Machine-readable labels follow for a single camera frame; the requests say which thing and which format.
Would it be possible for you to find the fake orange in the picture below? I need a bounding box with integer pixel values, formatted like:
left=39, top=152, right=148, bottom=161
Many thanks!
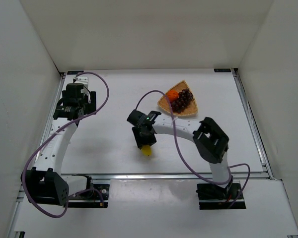
left=166, top=90, right=179, bottom=103

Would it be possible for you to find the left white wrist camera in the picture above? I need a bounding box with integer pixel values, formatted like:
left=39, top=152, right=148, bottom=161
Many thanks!
left=73, top=75, right=89, bottom=88

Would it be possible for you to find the right aluminium frame rail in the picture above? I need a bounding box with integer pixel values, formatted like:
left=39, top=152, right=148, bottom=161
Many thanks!
left=233, top=68, right=298, bottom=228

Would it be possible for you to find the blue corner label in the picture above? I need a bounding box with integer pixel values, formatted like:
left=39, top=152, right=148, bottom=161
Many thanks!
left=67, top=70, right=84, bottom=75
left=214, top=68, right=231, bottom=73

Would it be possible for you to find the purple fake grape bunch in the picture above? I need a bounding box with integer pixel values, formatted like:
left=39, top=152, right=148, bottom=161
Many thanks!
left=171, top=88, right=193, bottom=114

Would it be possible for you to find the aluminium frame rail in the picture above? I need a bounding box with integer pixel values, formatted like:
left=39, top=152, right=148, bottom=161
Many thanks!
left=233, top=68, right=298, bottom=228
left=64, top=173, right=274, bottom=181
left=5, top=72, right=65, bottom=238

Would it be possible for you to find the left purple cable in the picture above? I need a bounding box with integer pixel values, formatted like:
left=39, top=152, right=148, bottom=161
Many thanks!
left=21, top=72, right=110, bottom=219

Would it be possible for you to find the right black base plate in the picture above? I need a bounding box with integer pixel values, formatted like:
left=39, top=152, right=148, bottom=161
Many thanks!
left=196, top=183, right=246, bottom=210

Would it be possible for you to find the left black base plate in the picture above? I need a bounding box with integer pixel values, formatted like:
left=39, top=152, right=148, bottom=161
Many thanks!
left=68, top=178, right=110, bottom=209

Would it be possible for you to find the left aluminium frame rail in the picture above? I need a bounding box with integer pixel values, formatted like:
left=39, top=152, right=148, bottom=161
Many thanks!
left=5, top=72, right=65, bottom=238

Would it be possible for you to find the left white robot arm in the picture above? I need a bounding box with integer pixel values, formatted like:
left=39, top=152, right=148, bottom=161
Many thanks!
left=25, top=80, right=96, bottom=206

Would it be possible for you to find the yellow fake fruit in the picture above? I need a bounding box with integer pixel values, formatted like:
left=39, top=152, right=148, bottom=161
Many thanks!
left=141, top=145, right=152, bottom=156

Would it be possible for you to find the front aluminium frame rail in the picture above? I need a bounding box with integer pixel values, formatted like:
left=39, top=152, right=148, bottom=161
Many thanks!
left=64, top=173, right=274, bottom=181

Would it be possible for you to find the woven triangular fruit bowl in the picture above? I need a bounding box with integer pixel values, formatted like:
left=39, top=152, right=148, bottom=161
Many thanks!
left=157, top=80, right=198, bottom=117

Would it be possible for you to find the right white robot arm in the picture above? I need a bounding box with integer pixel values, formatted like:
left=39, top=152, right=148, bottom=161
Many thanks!
left=127, top=110, right=233, bottom=200

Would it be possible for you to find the right blue corner label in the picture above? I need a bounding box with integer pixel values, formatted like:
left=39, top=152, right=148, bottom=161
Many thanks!
left=214, top=68, right=231, bottom=73

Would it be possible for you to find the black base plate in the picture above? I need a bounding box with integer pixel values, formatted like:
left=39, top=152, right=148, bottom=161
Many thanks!
left=68, top=178, right=110, bottom=209
left=196, top=183, right=246, bottom=210

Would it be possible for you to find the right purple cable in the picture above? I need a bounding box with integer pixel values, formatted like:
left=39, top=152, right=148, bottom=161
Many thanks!
left=135, top=90, right=251, bottom=210

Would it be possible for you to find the left blue corner label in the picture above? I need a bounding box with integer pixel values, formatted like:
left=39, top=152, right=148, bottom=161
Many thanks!
left=67, top=70, right=84, bottom=75

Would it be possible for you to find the purple cable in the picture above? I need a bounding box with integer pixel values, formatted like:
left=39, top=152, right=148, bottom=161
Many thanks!
left=135, top=90, right=251, bottom=210
left=21, top=72, right=110, bottom=219

